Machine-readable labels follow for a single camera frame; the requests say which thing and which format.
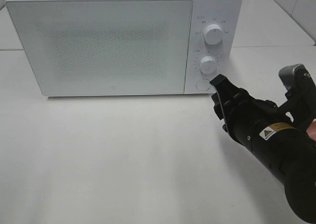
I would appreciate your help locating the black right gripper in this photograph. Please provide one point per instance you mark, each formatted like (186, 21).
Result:
(239, 110)

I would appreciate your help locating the round white door button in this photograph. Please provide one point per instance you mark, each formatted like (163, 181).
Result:
(203, 85)

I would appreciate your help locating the white microwave door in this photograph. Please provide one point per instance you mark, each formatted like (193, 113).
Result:
(78, 48)

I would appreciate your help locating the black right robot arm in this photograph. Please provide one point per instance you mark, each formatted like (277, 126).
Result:
(276, 135)

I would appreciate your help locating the lower white timer knob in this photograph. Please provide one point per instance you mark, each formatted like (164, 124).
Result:
(208, 65)

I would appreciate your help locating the upper white power knob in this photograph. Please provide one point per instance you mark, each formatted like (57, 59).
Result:
(213, 33)

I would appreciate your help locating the white microwave oven body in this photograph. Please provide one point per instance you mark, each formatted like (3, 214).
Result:
(203, 12)

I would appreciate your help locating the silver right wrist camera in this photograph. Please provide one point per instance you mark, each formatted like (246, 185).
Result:
(299, 85)

